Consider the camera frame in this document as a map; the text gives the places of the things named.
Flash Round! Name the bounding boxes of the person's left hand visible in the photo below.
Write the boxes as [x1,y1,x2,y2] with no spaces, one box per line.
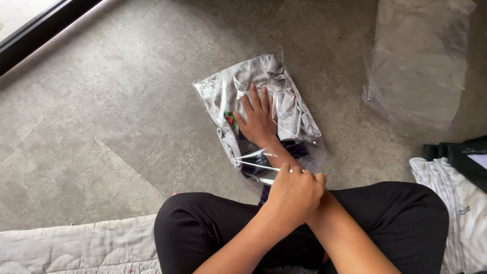
[264,163,328,228]

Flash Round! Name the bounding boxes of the person's right hand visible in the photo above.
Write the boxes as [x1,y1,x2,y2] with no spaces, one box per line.
[233,83,282,150]

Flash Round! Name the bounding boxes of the clear plastic packing bag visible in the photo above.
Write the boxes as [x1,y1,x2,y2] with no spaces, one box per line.
[192,46,327,204]

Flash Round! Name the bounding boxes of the grey garment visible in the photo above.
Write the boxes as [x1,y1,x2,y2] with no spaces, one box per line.
[196,54,322,180]

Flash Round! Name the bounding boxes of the person's black trousers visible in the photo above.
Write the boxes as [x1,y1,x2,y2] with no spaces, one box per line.
[154,181,450,274]

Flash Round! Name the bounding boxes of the black bag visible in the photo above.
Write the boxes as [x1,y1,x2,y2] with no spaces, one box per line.
[423,135,487,195]

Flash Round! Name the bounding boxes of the white striped garment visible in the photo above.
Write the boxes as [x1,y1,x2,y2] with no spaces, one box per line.
[409,157,487,274]

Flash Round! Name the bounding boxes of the pile of clear plastic bags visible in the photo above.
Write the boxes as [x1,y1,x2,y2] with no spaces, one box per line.
[362,0,478,134]

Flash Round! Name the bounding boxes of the white quilted blanket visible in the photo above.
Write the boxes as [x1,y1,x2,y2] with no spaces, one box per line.
[0,214,162,274]

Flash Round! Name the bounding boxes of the black window frame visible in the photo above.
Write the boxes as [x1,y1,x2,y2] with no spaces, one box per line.
[0,0,103,77]

